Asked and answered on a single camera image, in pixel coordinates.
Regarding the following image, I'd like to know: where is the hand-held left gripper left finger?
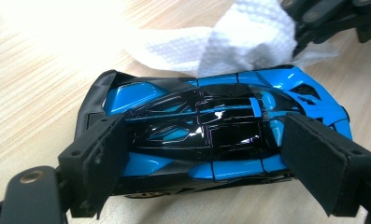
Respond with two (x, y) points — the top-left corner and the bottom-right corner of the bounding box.
(57, 113), (132, 219)

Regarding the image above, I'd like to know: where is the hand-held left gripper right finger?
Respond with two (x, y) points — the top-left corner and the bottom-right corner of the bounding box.
(279, 113), (371, 217)

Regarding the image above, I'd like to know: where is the white wet wipe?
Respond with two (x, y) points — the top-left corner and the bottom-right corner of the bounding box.
(121, 0), (340, 78)

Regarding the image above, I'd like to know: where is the blue toy car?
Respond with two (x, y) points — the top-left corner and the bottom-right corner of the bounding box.
(74, 63), (354, 200)

